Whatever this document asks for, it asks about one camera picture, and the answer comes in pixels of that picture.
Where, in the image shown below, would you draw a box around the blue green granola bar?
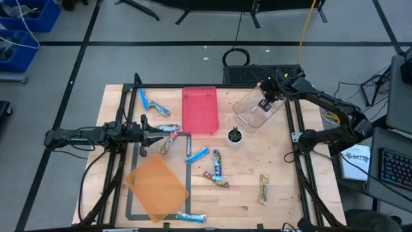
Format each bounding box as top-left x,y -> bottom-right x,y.
149,100 -> 171,118

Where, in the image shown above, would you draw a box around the black chair base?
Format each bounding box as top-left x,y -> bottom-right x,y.
0,101 -> 14,125

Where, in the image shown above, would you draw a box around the black panel stand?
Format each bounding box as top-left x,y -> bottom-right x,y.
151,0 -> 329,30

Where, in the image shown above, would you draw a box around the yellow cable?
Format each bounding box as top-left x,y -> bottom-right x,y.
296,0 -> 318,65

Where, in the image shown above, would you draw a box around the blue storage bin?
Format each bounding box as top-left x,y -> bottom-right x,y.
0,0 -> 61,33
0,29 -> 40,73

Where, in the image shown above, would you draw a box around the green yellow granola bar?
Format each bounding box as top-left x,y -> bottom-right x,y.
259,173 -> 270,206

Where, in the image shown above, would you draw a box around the black aluminium table frame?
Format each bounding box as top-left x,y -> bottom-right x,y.
77,72 -> 347,228

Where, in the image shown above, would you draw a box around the white cable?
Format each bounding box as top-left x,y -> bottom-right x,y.
0,0 -> 41,50

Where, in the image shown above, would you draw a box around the black coiled cable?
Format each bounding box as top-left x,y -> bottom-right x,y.
221,11 -> 251,68

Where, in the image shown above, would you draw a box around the red green granola bar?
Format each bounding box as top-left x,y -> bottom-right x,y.
159,130 -> 180,155

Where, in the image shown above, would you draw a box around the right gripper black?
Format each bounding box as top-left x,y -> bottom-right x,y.
257,74 -> 290,113

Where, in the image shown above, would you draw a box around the black cable bundle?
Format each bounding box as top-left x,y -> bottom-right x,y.
333,64 -> 392,107

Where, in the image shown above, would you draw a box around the grey desk with keyboard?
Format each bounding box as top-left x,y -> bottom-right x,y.
365,126 -> 412,213

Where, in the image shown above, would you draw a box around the black mesh computer case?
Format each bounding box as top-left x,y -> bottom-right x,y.
222,64 -> 306,85

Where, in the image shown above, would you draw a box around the black device on desk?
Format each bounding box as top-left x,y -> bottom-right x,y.
400,61 -> 412,84

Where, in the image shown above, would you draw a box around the black stand leg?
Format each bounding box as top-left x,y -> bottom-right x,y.
114,0 -> 161,22

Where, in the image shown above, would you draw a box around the clear plastic bin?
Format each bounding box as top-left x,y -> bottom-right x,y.
232,82 -> 287,134

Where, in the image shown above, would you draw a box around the silver blue granola bar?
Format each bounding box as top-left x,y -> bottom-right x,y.
175,210 -> 207,224

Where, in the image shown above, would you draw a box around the red plastic bin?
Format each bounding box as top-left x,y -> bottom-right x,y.
181,86 -> 220,135

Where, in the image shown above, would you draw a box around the succulent in white pot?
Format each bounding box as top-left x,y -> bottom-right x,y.
226,126 -> 245,148

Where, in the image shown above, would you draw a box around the black keyboard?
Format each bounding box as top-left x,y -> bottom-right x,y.
379,147 -> 412,191

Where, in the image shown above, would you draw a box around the white printed box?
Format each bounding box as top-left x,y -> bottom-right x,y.
339,144 -> 371,181

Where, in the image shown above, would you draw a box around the black-bordered mesh mat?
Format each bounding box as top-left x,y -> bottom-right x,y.
126,131 -> 193,222

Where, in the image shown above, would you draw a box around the brown red granola bar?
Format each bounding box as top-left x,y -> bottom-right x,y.
202,171 -> 230,189

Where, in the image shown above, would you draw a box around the orange plastic bin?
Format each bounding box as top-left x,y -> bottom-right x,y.
124,153 -> 190,224

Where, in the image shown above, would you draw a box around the blue Quaker granola bar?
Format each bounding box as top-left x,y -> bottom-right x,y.
212,149 -> 223,181

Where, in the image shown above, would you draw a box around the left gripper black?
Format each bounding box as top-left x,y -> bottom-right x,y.
127,114 -> 165,158

